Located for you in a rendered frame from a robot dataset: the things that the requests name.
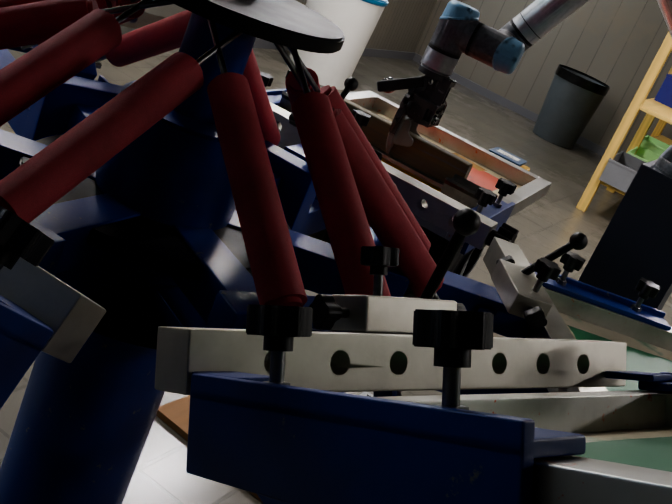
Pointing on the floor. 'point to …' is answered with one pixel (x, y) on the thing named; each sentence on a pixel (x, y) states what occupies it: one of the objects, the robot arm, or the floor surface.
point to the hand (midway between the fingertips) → (390, 146)
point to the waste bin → (569, 106)
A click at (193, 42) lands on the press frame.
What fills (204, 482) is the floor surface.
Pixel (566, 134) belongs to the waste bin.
